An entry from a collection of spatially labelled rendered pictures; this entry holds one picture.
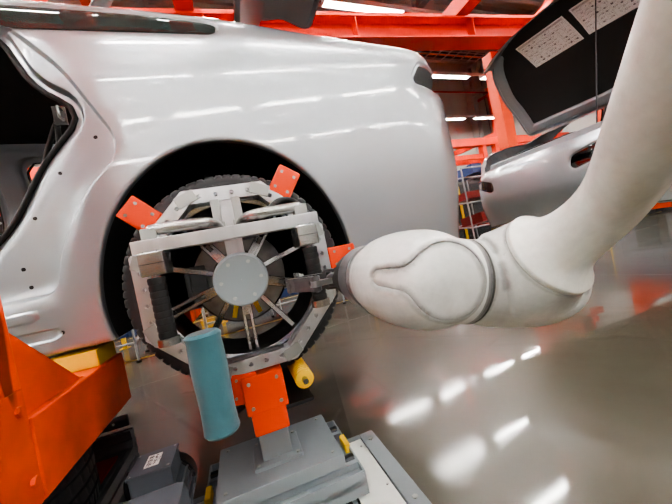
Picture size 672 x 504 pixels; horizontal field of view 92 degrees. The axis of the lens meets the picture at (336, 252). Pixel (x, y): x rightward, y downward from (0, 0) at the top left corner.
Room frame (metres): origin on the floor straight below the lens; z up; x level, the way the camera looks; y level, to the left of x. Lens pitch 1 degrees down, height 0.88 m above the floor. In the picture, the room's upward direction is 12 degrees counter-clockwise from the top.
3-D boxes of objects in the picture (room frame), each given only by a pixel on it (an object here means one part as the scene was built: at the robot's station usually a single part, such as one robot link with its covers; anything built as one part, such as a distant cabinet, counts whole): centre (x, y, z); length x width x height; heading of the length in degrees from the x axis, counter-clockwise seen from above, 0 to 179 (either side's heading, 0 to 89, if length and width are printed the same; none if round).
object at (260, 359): (0.97, 0.29, 0.85); 0.54 x 0.07 x 0.54; 107
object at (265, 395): (1.01, 0.30, 0.48); 0.16 x 0.12 x 0.17; 17
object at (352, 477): (1.13, 0.34, 0.13); 0.50 x 0.36 x 0.10; 107
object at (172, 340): (0.70, 0.39, 0.83); 0.04 x 0.04 x 0.16
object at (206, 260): (1.18, 0.35, 0.85); 0.32 x 0.08 x 0.32; 107
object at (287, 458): (1.13, 0.34, 0.32); 0.40 x 0.30 x 0.28; 107
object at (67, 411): (0.84, 0.79, 0.69); 0.52 x 0.17 x 0.35; 17
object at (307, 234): (0.82, 0.07, 0.93); 0.09 x 0.05 x 0.05; 17
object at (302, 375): (1.10, 0.21, 0.51); 0.29 x 0.06 x 0.06; 17
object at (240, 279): (0.90, 0.27, 0.85); 0.21 x 0.14 x 0.14; 17
